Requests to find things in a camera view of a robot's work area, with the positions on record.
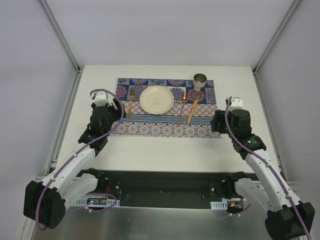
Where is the gold fork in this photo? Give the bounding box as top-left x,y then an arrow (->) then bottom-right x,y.
127,87 -> 136,119

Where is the left aluminium frame post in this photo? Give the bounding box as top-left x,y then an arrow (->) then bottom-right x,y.
38,0 -> 81,73

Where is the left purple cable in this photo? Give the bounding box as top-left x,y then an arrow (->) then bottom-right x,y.
34,88 -> 125,232

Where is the right aluminium frame post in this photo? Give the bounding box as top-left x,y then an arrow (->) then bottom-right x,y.
252,0 -> 303,76

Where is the copper spoon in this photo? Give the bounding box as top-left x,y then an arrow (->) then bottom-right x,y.
177,93 -> 189,127

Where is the metal cup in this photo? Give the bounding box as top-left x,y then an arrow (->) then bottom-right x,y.
193,73 -> 207,92

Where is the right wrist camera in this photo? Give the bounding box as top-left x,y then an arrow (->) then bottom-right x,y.
225,96 -> 244,111

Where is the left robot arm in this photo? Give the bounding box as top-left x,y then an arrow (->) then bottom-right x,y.
23,98 -> 126,229

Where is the aluminium frame post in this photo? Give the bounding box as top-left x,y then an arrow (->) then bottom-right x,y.
252,0 -> 303,76
38,0 -> 81,73

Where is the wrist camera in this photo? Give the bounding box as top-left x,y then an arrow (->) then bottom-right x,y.
89,91 -> 109,107
225,96 -> 244,111

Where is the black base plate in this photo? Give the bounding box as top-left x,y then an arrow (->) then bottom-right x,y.
77,169 -> 258,208

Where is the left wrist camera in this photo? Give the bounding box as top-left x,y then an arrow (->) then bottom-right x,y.
89,91 -> 109,107

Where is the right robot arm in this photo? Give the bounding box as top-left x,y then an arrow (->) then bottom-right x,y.
210,109 -> 315,240

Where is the cream plate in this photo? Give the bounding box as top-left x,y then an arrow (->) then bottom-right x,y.
139,85 -> 174,115

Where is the gold knife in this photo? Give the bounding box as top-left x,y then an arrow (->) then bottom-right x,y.
186,95 -> 200,125

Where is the patterned cloth placemat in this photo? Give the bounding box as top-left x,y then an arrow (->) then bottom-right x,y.
112,78 -> 220,139

